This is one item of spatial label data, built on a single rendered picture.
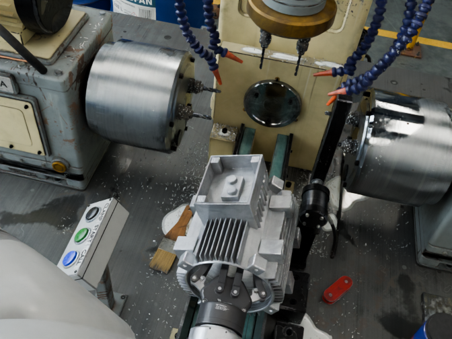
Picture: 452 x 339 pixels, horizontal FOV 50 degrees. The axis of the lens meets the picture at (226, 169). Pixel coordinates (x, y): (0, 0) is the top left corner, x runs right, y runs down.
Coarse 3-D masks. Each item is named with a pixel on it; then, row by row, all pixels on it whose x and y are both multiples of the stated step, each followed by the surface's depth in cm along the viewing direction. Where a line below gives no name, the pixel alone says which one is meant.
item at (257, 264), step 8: (272, 176) 90; (272, 184) 89; (280, 184) 90; (184, 256) 82; (192, 256) 82; (256, 256) 78; (184, 264) 82; (192, 264) 82; (248, 264) 78; (256, 264) 77; (264, 264) 78; (256, 272) 78; (272, 304) 86; (272, 312) 86
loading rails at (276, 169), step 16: (240, 128) 130; (240, 144) 131; (288, 144) 128; (272, 160) 125; (288, 160) 124; (192, 304) 96; (192, 320) 94; (256, 320) 95; (176, 336) 90; (256, 336) 92
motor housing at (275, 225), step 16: (272, 192) 90; (288, 192) 92; (192, 224) 90; (208, 224) 85; (224, 224) 82; (240, 224) 82; (272, 224) 86; (288, 224) 88; (208, 240) 82; (224, 240) 80; (240, 240) 82; (256, 240) 82; (288, 240) 86; (208, 256) 80; (224, 256) 79; (240, 256) 79; (288, 256) 86; (176, 272) 85; (192, 272) 88; (208, 272) 92; (272, 272) 80; (192, 288) 88; (272, 288) 81; (256, 304) 88
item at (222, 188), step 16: (224, 160) 90; (240, 160) 89; (256, 160) 87; (208, 176) 88; (224, 176) 90; (240, 176) 87; (256, 176) 84; (208, 192) 88; (224, 192) 85; (240, 192) 85; (256, 192) 83; (208, 208) 83; (224, 208) 82; (240, 208) 81; (256, 208) 83; (256, 224) 83
